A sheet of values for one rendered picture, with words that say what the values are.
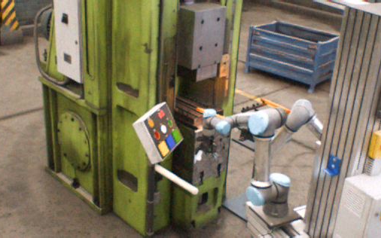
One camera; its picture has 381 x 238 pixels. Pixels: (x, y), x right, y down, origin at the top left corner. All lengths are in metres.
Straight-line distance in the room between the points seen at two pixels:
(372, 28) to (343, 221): 0.97
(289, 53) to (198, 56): 3.94
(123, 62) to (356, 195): 1.93
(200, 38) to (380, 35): 1.42
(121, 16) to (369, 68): 1.84
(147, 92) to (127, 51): 0.36
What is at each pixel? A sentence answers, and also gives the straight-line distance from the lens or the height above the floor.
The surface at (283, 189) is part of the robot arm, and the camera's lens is 2.85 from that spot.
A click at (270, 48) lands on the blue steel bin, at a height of 0.45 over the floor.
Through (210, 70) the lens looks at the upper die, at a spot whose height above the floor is 1.33.
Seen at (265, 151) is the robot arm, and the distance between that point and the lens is 2.67.
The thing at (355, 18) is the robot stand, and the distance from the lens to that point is 2.48.
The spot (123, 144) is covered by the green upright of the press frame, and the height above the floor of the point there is 0.65.
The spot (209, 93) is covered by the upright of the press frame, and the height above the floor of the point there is 1.04.
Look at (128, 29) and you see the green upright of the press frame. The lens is 3.58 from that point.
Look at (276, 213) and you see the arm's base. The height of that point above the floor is 0.85.
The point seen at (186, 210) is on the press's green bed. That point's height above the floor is 0.21.
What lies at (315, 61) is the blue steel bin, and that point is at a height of 0.45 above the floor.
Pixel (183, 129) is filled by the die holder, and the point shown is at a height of 0.89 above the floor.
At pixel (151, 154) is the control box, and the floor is 0.99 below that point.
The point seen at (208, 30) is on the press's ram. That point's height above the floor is 1.62.
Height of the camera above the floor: 2.48
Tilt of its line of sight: 25 degrees down
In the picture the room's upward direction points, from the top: 3 degrees clockwise
